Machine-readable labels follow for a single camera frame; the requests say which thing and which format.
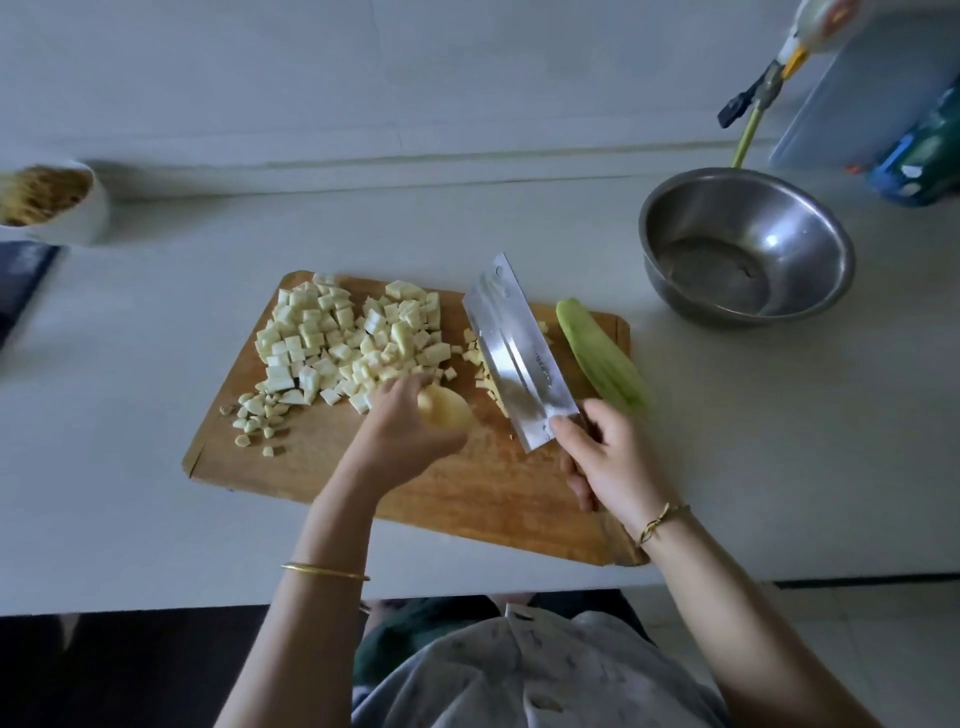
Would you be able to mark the dark green trousers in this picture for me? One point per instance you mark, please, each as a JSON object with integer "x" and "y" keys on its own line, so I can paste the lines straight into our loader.
{"x": 405, "y": 623}

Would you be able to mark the white patterned garment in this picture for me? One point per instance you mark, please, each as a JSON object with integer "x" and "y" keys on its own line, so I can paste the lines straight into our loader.
{"x": 540, "y": 683}

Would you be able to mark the white bowl of noodles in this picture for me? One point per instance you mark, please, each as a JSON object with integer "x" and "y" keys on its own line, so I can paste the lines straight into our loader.
{"x": 53, "y": 203}

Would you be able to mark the light blue plastic board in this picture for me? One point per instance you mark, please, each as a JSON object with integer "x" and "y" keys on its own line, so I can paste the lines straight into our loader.
{"x": 863, "y": 105}

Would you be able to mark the person's right forearm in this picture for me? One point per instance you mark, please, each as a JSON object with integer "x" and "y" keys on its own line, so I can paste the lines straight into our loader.
{"x": 750, "y": 623}

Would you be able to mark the peeled yellow potato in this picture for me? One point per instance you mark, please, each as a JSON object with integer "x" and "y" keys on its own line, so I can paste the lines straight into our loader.
{"x": 483, "y": 372}

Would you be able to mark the dark green bottle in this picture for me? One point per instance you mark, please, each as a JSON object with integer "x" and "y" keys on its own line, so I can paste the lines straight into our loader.
{"x": 923, "y": 158}

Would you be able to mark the person's right hand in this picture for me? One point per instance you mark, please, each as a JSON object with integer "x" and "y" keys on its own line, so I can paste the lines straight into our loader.
{"x": 615, "y": 458}

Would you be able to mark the black gas stove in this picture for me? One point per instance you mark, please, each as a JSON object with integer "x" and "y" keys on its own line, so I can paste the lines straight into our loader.
{"x": 21, "y": 285}

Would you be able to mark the person's left hand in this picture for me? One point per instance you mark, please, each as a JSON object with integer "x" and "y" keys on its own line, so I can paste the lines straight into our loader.
{"x": 393, "y": 438}

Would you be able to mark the pile of garlic cloves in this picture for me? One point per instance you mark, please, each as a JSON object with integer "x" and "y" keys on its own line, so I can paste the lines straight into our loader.
{"x": 255, "y": 420}

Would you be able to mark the gold bangle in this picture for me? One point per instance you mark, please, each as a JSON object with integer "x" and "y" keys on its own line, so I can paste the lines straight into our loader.
{"x": 324, "y": 570}

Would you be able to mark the yellow potato piece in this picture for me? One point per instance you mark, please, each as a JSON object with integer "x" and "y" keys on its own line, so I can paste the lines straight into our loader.
{"x": 444, "y": 407}

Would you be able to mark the wooden cutting board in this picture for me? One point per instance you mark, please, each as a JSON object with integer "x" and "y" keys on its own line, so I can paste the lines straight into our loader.
{"x": 480, "y": 503}

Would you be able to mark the person's left forearm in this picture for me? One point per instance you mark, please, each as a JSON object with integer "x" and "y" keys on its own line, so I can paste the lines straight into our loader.
{"x": 300, "y": 630}

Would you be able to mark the deep stainless steel bowl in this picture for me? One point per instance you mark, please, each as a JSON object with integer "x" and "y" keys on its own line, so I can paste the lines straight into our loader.
{"x": 803, "y": 225}

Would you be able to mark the peeled green cucumber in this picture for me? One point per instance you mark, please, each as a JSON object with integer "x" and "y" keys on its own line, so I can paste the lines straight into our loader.
{"x": 600, "y": 353}

